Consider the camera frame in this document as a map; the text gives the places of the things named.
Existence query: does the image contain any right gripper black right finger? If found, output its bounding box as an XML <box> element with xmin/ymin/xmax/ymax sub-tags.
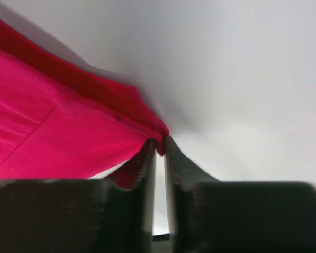
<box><xmin>165</xmin><ymin>137</ymin><xmax>316</xmax><ymax>252</ymax></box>

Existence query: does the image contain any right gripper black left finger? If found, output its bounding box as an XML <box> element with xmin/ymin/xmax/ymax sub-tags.
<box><xmin>0</xmin><ymin>140</ymin><xmax>156</xmax><ymax>252</ymax></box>

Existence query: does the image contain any crimson red t-shirt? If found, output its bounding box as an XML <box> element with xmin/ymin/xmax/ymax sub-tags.
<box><xmin>0</xmin><ymin>20</ymin><xmax>169</xmax><ymax>181</ymax></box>

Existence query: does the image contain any black base mounting strip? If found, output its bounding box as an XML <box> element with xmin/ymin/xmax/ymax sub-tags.
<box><xmin>151</xmin><ymin>234</ymin><xmax>172</xmax><ymax>253</ymax></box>

